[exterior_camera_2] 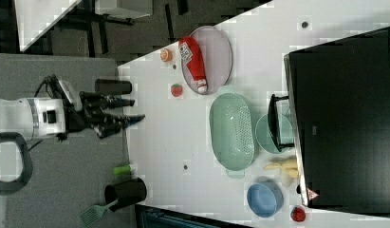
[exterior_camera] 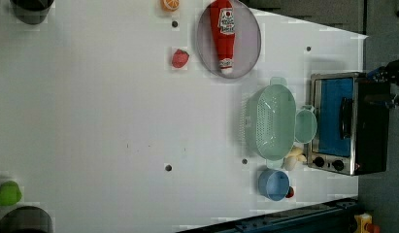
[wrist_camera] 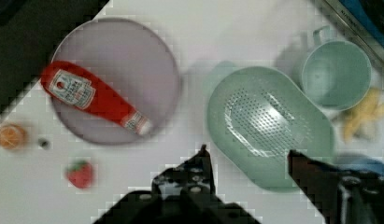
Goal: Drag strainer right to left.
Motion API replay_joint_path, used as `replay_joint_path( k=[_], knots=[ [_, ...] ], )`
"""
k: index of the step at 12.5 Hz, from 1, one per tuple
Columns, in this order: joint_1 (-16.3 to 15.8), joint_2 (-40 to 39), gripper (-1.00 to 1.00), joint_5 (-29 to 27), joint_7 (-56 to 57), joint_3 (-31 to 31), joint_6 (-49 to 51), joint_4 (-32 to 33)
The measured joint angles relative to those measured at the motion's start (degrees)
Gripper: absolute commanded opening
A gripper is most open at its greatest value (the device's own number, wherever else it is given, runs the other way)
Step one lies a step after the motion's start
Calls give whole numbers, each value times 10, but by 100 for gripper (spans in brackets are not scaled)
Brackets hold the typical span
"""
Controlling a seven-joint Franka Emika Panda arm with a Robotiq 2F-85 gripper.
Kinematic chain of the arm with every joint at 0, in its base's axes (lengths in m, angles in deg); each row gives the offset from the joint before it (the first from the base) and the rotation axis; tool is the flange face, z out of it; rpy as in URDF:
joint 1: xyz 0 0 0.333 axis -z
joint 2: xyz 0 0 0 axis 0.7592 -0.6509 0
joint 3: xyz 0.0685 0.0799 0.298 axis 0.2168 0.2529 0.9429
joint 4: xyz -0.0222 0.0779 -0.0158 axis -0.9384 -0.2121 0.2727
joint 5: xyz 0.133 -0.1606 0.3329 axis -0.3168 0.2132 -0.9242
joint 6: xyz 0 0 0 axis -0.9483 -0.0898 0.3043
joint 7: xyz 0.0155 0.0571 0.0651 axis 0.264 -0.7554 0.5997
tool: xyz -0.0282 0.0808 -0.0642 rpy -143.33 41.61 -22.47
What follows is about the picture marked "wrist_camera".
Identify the silver toaster oven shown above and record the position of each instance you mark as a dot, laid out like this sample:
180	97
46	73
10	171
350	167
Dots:
361	20

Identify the red ketchup bottle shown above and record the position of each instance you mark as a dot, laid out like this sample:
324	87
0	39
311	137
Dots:
76	86

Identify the orange slice toy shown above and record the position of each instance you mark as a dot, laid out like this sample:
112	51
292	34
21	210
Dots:
12	136

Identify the green plastic strainer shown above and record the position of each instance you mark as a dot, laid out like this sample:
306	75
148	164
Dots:
256	115

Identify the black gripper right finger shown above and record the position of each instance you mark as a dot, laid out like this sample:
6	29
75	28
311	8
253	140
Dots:
343	196

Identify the green plastic mug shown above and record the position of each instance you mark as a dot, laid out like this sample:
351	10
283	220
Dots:
333	73

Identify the blue plastic cup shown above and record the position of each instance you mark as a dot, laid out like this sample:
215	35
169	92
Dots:
361	163

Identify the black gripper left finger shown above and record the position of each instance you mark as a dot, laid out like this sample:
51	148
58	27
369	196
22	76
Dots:
196	171

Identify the yellow banana toy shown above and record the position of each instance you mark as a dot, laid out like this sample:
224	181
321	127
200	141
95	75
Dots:
361	120

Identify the red strawberry toy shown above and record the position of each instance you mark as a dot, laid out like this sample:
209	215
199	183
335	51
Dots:
80	174

